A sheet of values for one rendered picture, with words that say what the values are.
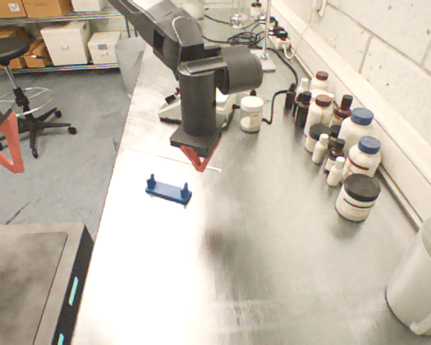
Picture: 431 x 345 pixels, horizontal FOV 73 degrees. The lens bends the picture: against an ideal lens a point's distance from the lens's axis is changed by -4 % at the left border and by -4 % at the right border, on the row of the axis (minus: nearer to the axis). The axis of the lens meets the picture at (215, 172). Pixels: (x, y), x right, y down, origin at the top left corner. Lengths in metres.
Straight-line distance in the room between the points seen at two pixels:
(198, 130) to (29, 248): 0.85
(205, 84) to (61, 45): 2.75
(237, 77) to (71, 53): 2.75
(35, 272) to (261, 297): 0.79
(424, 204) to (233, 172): 0.39
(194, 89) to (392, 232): 0.47
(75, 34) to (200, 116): 2.65
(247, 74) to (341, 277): 0.37
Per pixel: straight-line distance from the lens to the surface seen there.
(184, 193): 0.62
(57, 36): 3.12
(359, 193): 0.61
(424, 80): 0.76
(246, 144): 0.79
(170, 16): 0.50
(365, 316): 0.56
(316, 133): 0.76
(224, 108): 0.80
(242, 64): 0.47
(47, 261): 1.14
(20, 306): 1.09
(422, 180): 0.69
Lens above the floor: 1.22
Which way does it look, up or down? 42 degrees down
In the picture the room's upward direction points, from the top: straight up
